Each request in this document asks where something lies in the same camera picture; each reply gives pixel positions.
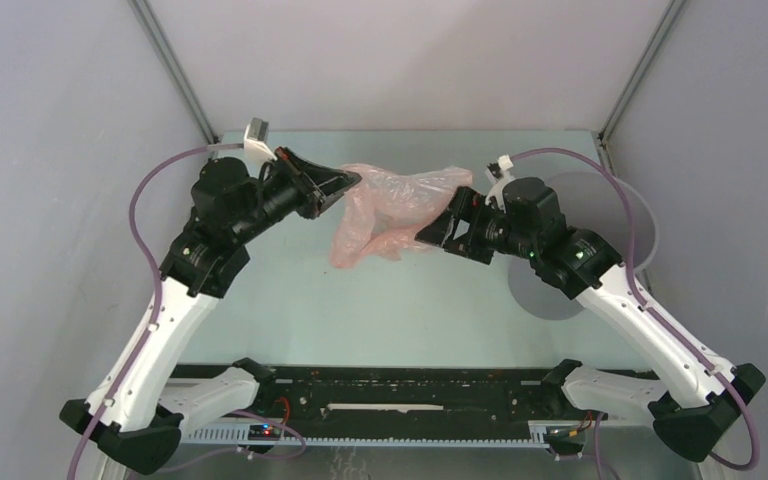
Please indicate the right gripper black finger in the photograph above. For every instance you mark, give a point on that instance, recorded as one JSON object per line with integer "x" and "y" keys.
{"x": 459, "y": 208}
{"x": 441, "y": 235}

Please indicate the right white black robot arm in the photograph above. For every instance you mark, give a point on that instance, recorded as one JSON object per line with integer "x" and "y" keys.
{"x": 695, "y": 396}

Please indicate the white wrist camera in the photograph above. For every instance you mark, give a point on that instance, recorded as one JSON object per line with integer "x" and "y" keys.
{"x": 255, "y": 142}
{"x": 498, "y": 173}

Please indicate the metal corner post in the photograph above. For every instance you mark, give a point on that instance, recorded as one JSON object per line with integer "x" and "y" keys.
{"x": 158, "y": 39}
{"x": 655, "y": 44}

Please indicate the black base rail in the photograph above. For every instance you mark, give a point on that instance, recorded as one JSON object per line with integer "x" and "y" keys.
{"x": 432, "y": 403}

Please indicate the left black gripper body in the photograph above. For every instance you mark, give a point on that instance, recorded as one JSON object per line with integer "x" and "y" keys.
{"x": 299, "y": 192}

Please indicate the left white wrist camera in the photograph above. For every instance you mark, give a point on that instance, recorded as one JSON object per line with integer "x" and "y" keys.
{"x": 255, "y": 142}

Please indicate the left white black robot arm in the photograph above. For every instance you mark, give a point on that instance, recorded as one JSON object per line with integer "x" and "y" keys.
{"x": 126, "y": 416}

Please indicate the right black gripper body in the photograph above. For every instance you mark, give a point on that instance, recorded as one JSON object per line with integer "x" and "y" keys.
{"x": 491, "y": 233}

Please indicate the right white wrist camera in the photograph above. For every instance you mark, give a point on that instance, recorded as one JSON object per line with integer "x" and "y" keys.
{"x": 498, "y": 173}

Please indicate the left metal corner post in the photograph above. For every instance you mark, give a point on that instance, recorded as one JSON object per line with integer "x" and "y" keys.
{"x": 158, "y": 39}

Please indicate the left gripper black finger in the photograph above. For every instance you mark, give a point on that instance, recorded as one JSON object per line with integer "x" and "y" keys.
{"x": 312, "y": 174}
{"x": 329, "y": 192}

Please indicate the right metal corner post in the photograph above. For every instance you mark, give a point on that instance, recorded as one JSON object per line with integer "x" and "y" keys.
{"x": 655, "y": 44}

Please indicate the grey trash bin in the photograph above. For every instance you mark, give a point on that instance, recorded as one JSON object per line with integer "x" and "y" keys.
{"x": 588, "y": 201}

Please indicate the white cable duct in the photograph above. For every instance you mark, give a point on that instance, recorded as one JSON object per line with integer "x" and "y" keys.
{"x": 242, "y": 434}

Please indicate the pink plastic trash bag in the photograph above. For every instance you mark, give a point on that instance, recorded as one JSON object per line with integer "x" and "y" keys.
{"x": 385, "y": 211}

